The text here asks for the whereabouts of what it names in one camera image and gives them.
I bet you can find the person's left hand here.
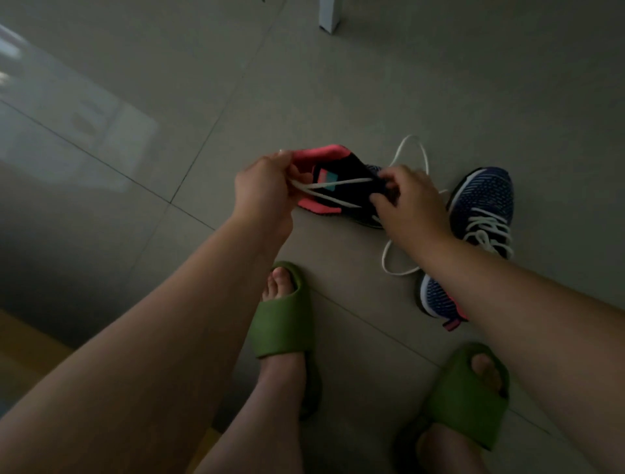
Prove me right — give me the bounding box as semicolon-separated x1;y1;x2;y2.
232;150;313;245

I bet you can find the person's right hand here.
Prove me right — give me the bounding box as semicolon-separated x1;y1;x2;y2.
368;165;458;262

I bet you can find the white shoelace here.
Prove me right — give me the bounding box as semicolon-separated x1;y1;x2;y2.
279;134;448;277
461;207;515;260

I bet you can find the blue knit sneaker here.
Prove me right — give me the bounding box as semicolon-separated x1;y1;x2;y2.
415;165;516;332
290;144;399;230

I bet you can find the person's right forearm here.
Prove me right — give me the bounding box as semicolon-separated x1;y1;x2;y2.
419;236;625;474

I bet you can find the person's left forearm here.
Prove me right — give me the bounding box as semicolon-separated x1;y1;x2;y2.
0;214;289;474

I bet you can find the person's left leg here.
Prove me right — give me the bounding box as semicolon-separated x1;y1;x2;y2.
195;266;309;474

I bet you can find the person's leg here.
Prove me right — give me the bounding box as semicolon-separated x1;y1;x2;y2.
415;354;504;474
195;266;309;474

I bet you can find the person's right leg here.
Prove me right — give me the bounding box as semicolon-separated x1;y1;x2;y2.
415;354;504;474

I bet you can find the green foam slipper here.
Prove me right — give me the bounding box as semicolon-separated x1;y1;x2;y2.
393;341;511;474
246;261;323;421

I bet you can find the white metal shoe rack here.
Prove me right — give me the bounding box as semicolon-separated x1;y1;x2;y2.
318;0;342;35

